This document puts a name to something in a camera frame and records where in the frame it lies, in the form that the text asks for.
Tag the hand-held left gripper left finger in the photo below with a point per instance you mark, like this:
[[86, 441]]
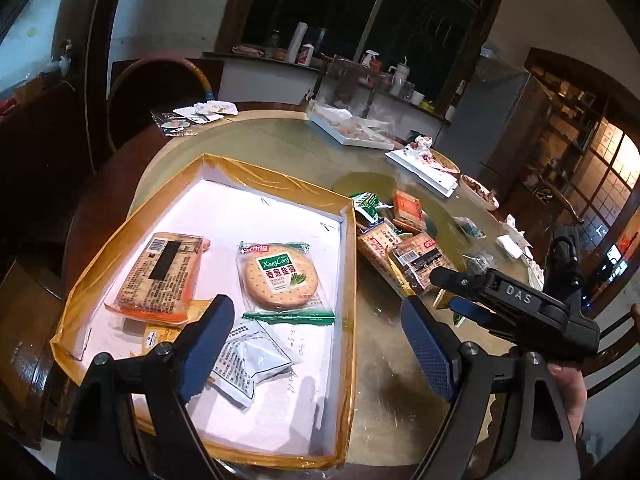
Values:
[[206, 345]]

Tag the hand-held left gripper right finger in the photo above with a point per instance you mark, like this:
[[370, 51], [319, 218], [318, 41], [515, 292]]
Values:
[[425, 350]]

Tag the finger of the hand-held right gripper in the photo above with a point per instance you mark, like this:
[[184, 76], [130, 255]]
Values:
[[467, 309], [450, 279]]

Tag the small clear snack packet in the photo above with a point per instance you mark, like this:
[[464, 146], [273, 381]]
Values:
[[469, 226], [479, 261]]

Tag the dark label cracker packet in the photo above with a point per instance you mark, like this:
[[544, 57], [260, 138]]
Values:
[[419, 257]]

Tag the square cracker packet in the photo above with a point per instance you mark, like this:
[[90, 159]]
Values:
[[379, 245]]

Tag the orange biscuit packet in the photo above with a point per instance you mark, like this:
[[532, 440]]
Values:
[[407, 210]]

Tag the green snack packet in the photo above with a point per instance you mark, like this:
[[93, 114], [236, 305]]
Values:
[[369, 205]]

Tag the cardboard box with yellow tape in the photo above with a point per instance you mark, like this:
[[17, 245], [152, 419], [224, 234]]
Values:
[[280, 200]]

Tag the person's right hand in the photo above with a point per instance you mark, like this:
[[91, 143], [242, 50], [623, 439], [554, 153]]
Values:
[[570, 395]]

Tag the white silver snack packet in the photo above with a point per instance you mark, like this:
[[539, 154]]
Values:
[[250, 360]]

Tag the yellow snack packet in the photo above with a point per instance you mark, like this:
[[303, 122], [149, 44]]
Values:
[[157, 336]]

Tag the white crumpled tissue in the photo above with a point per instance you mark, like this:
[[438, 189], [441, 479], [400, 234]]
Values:
[[517, 242]]

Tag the orange cracker packet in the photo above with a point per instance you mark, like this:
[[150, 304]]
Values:
[[152, 277]]

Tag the bowl of food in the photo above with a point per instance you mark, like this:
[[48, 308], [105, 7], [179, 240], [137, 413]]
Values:
[[479, 191]]

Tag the round cracker packet green label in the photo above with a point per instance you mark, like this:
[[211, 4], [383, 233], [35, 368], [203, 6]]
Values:
[[280, 277]]

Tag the white tray with red scraps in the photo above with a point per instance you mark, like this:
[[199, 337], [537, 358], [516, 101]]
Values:
[[425, 167]]

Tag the grey refrigerator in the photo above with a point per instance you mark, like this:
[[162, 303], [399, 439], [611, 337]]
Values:
[[495, 115]]

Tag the white tray with wrappers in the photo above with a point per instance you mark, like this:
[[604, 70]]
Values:
[[350, 127]]

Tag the wooden shelf cabinet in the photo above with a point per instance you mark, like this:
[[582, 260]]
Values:
[[565, 110]]

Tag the white tumbler with straw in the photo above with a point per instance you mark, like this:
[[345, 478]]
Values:
[[400, 77]]

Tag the clear plastic container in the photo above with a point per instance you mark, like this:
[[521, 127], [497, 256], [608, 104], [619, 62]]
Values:
[[350, 82]]

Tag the empty plastic wrappers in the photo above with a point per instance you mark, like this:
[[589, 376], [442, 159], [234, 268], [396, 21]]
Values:
[[197, 112]]

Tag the white spray bottle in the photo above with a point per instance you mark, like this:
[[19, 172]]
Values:
[[371, 58]]

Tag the wooden chair with curved back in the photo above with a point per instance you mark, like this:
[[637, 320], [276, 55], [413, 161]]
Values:
[[150, 95]]

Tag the white bottle red label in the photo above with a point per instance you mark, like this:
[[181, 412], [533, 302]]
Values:
[[306, 53]]

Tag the white paper roll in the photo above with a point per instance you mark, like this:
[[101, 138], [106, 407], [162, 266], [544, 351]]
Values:
[[297, 40]]

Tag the dark window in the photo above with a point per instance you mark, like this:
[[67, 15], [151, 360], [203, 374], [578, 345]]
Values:
[[370, 5]]

